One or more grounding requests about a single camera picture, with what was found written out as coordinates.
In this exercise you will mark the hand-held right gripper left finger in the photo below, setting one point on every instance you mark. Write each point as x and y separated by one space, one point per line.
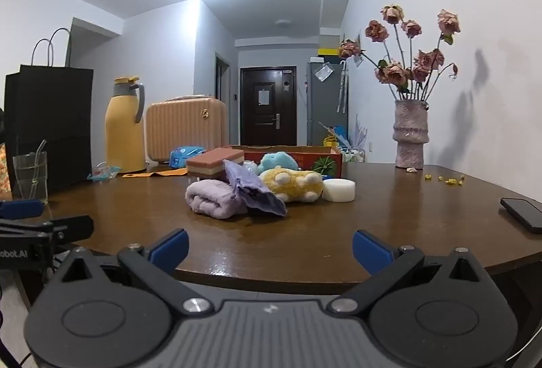
169 250

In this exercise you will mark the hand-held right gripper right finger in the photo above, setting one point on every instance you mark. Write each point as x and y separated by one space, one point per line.
371 251

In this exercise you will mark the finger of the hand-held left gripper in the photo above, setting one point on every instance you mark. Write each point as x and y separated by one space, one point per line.
21 208
74 227

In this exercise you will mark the purple towel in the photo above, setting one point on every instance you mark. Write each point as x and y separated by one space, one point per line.
211 199

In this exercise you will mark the white round sponge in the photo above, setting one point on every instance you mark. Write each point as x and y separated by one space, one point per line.
338 190

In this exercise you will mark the brown layered sponge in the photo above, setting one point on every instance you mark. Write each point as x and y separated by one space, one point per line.
211 164

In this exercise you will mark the purple knit cloth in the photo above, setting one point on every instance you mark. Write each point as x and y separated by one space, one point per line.
250 186

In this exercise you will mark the yellow plush toy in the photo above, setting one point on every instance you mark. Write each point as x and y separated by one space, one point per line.
292 182

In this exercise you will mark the cardboard box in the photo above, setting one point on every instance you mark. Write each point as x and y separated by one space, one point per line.
315 160

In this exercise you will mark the blue plush toy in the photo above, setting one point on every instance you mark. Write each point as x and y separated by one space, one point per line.
276 160

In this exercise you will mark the clear glass cup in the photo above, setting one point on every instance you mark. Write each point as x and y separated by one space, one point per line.
30 181

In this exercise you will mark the clear plastic wrappers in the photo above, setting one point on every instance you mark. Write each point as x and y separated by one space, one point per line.
102 173

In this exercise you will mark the clear drinking straw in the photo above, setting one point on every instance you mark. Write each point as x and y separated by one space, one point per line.
41 150

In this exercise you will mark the black paper bag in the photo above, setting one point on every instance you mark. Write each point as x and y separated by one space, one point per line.
51 118

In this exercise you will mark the blue plastic packet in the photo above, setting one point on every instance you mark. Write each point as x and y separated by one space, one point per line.
186 156

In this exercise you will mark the metal storage rack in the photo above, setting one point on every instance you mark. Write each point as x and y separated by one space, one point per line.
355 154

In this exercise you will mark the scattered yellow petals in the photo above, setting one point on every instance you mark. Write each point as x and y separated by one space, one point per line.
451 181

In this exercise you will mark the yellow thermos jug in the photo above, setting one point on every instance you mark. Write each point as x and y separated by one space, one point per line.
123 131

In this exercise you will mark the yellow bag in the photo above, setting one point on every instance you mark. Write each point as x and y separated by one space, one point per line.
330 140

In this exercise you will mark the pink textured vase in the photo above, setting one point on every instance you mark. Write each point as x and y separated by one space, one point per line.
410 139

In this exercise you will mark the pink ribbed suitcase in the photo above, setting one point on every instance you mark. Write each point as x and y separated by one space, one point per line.
182 131

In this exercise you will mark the grey refrigerator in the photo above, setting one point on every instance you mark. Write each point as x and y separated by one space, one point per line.
322 105

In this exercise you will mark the black phone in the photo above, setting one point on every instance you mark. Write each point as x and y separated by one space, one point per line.
523 213

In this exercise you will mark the dark entrance door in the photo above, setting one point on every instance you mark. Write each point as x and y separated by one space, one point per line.
266 124

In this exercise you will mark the dark side door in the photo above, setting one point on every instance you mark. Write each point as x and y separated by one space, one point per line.
222 80

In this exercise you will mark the white paper notice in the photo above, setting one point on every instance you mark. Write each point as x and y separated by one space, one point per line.
263 97

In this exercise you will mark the bunch of dried roses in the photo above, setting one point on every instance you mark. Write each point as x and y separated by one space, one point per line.
396 73

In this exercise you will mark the yellow and black box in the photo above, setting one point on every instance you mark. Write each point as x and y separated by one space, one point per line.
329 52

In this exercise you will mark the small hallway ceiling lamp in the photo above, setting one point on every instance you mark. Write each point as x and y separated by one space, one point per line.
284 23

